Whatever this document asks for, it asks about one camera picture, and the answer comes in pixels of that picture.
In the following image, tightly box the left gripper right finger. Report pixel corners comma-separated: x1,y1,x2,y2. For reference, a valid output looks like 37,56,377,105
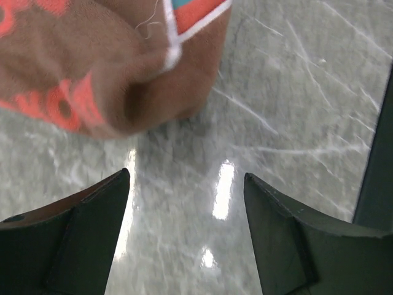
244,173,392,294

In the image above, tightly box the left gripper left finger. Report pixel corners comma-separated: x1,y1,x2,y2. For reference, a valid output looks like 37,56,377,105
1,168,130,294

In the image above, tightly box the brown orange bear towel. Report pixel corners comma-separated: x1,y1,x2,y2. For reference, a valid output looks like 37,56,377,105
1,0,232,138

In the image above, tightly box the aluminium rail frame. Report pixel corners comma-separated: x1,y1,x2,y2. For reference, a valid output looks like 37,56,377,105
352,75,393,232

